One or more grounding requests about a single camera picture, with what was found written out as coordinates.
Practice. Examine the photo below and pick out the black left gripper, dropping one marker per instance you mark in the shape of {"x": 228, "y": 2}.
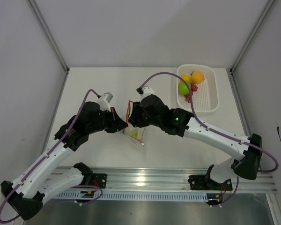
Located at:
{"x": 117, "y": 123}

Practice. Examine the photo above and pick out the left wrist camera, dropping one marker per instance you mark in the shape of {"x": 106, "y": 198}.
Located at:
{"x": 104, "y": 101}

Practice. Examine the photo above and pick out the white cauliflower with green leaves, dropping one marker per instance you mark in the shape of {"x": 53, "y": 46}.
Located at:
{"x": 140, "y": 133}

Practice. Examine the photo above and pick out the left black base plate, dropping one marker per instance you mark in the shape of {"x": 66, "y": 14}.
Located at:
{"x": 96, "y": 179}

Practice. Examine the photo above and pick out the aluminium mounting rail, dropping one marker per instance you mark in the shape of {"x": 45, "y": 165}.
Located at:
{"x": 173, "y": 180}

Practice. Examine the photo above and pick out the right aluminium frame post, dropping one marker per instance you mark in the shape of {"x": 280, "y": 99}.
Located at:
{"x": 262, "y": 18}

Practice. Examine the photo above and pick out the green apple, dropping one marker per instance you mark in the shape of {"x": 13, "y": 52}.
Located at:
{"x": 183, "y": 88}

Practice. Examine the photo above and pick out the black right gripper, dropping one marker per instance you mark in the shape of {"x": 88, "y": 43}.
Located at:
{"x": 135, "y": 118}

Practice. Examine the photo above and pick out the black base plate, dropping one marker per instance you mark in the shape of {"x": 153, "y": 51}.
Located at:
{"x": 96, "y": 179}
{"x": 202, "y": 182}

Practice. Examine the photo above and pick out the yellow lemon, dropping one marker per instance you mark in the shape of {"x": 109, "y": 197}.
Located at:
{"x": 186, "y": 78}

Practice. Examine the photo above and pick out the slotted white cable duct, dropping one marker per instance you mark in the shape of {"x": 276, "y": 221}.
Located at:
{"x": 134, "y": 196}

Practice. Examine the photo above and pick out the red grape bunch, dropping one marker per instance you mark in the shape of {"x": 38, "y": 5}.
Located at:
{"x": 194, "y": 88}

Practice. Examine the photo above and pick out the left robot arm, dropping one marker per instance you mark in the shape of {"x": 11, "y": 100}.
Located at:
{"x": 31, "y": 191}

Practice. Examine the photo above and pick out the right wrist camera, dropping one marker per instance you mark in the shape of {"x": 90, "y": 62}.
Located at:
{"x": 145, "y": 90}

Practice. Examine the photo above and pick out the clear orange-zipper zip bag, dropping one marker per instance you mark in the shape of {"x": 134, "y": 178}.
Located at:
{"x": 128, "y": 114}

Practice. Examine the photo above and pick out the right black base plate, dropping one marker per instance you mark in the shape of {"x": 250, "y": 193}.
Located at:
{"x": 202, "y": 182}

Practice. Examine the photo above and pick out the white perforated plastic basket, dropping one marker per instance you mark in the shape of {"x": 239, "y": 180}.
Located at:
{"x": 205, "y": 100}

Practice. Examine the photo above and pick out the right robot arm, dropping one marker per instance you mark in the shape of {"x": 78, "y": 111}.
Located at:
{"x": 244, "y": 156}

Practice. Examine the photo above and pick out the left aluminium frame post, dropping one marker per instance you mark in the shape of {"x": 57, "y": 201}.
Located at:
{"x": 47, "y": 33}

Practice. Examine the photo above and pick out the orange fruit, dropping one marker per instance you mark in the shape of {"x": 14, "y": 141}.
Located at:
{"x": 197, "y": 77}

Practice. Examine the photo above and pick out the aluminium frame post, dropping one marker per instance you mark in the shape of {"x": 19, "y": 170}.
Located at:
{"x": 262, "y": 18}
{"x": 47, "y": 33}

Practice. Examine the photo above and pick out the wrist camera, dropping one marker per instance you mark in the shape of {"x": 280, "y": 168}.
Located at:
{"x": 104, "y": 101}
{"x": 145, "y": 90}

